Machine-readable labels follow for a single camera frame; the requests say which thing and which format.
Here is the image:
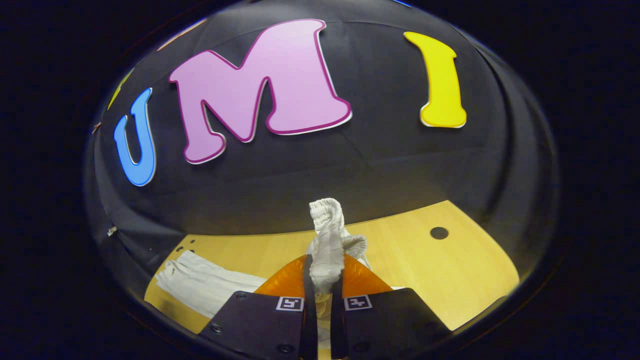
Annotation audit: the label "white jeans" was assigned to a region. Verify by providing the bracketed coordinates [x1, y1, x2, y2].
[154, 197, 374, 353]

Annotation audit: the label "black backdrop cloth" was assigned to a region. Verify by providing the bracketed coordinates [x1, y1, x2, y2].
[85, 0, 559, 301]

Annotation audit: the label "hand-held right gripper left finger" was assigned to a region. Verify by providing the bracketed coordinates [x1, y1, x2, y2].
[199, 254, 319, 360]

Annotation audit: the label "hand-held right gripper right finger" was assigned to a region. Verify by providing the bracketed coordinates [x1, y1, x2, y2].
[329, 254, 452, 360]

